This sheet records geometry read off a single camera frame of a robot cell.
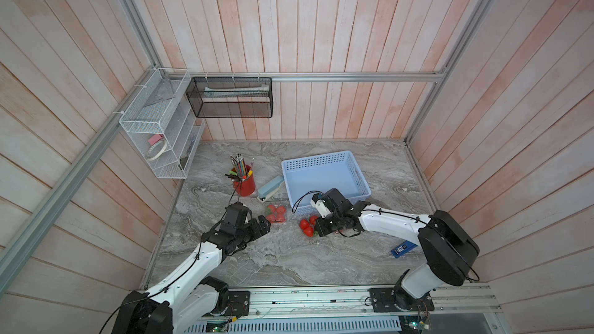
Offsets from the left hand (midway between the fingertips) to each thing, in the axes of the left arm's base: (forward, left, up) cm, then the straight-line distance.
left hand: (262, 231), depth 85 cm
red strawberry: (+10, -7, -2) cm, 12 cm away
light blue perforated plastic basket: (+29, -20, -4) cm, 36 cm away
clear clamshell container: (+8, -17, -3) cm, 19 cm away
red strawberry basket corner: (+4, -16, -2) cm, 17 cm away
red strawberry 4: (0, -18, -1) cm, 18 cm away
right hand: (+3, -20, -2) cm, 20 cm away
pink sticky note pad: (+25, +39, +24) cm, 52 cm away
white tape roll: (+17, +37, +22) cm, 46 cm away
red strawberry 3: (+6, -7, -2) cm, 9 cm away
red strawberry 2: (+6, -3, -2) cm, 7 cm away
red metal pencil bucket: (+21, +9, -3) cm, 23 cm away
